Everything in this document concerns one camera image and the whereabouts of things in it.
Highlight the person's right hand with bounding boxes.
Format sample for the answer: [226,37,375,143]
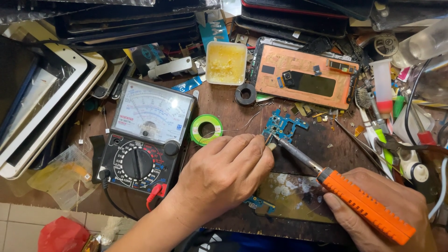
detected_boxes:
[322,167,439,252]

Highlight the person's left hand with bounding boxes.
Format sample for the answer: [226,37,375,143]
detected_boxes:
[167,134,277,229]

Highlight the orange handled soldering iron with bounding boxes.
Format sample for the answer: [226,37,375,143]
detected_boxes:
[271,134,417,246]

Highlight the thin solder wire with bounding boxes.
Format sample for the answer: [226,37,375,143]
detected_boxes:
[200,111,271,145]

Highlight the white round device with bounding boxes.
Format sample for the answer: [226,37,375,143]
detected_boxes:
[398,141,430,183]

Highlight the green solder spool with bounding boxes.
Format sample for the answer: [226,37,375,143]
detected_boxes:
[190,114,224,147]

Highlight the small blue connector board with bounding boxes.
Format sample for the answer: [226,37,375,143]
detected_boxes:
[244,195,276,215]

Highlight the metal tweezers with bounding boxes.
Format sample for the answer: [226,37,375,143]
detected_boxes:
[334,118,387,173]

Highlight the red probe plug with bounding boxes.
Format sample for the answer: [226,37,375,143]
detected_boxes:
[146,183,168,213]

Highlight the cracked dark phone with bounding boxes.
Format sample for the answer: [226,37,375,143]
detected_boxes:
[253,171,337,224]

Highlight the black analog multimeter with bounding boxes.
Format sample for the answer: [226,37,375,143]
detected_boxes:
[96,77,197,197]

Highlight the blue phone circuit board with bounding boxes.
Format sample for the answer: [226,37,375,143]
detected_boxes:
[261,108,310,145]

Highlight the person's dark clothing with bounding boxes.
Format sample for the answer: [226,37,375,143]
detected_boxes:
[174,228,352,252]

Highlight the green marker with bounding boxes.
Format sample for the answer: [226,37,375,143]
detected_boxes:
[392,95,405,119]

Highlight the blue flex strip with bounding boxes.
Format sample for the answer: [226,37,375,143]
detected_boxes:
[171,76,204,94]

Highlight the white toothbrush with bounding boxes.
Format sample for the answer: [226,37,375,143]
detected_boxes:
[355,87,395,181]

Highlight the clear syringe with red paste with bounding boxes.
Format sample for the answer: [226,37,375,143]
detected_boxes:
[369,58,395,119]

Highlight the scattered metal shield pieces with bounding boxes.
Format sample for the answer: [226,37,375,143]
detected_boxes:
[290,101,338,124]

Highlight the tub of yellow flux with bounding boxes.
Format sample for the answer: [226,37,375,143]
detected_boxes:
[205,41,248,86]

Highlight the copper backed phone screen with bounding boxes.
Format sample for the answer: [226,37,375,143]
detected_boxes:
[250,36,361,111]

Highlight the black flat strip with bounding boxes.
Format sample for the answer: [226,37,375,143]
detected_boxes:
[89,134,106,185]

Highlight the black printed packet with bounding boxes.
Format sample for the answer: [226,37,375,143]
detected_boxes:
[130,43,169,76]

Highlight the gold flex connector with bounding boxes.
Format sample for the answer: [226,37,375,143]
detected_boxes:
[326,58,358,75]

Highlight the cyan paper card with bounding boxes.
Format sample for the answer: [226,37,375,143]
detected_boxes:
[198,18,230,54]

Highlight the clear plastic packet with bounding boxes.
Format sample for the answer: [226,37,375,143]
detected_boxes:
[27,145,99,211]

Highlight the round wick reel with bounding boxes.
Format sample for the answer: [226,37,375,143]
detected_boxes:
[373,33,400,57]

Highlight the clear plastic bottle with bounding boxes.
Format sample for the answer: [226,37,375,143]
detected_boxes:
[391,17,448,69]

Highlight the red plastic bag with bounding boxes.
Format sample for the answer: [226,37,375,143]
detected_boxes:
[37,216,91,252]

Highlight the stack of dark tablets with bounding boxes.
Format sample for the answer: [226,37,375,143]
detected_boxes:
[0,0,222,54]

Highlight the stack of white tablets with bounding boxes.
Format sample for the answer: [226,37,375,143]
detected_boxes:
[0,20,108,181]

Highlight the light green handled tool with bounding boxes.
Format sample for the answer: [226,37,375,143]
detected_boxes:
[374,128,395,170]

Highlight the white cable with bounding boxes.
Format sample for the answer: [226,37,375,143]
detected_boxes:
[428,157,448,222]

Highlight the dark handled pliers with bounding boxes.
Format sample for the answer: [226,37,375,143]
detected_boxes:
[374,137,448,158]

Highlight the red handled screwdriver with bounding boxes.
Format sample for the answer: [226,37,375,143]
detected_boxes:
[402,90,438,146]

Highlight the black tape ring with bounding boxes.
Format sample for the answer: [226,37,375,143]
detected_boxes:
[234,83,257,106]

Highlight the thin black cable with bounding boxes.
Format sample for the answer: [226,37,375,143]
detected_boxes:
[404,59,433,145]

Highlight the black probe cable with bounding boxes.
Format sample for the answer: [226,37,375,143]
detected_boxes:
[99,169,140,222]

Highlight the silver metal bracket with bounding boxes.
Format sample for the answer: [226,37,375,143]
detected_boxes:
[147,56,199,81]

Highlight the black camera module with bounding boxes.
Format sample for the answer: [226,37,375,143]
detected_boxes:
[281,70,297,88]

